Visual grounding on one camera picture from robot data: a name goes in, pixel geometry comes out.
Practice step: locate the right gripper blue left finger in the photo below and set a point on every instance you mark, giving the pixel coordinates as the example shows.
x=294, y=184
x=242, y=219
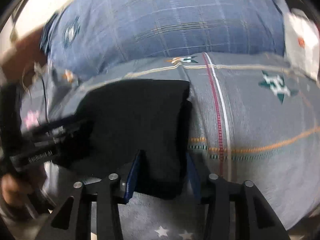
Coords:
x=131, y=177

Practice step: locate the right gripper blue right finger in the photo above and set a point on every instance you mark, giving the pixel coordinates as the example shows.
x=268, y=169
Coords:
x=194, y=175

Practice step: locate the black pants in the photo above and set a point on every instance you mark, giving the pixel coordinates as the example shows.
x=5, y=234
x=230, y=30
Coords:
x=125, y=117

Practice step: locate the person's left hand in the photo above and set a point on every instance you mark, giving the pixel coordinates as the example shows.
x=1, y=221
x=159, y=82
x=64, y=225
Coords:
x=15, y=191

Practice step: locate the grey patterned bed sheet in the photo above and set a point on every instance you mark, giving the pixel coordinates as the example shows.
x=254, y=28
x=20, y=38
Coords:
x=254, y=108

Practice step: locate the brown wooden headboard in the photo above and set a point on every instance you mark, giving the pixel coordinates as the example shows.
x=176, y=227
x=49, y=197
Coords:
x=17, y=64

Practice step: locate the blue plaid pillow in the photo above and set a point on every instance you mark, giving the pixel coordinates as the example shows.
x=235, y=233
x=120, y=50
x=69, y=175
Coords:
x=88, y=37

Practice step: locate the white paper bag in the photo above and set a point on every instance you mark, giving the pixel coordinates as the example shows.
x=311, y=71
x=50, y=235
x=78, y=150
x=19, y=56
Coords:
x=302, y=43

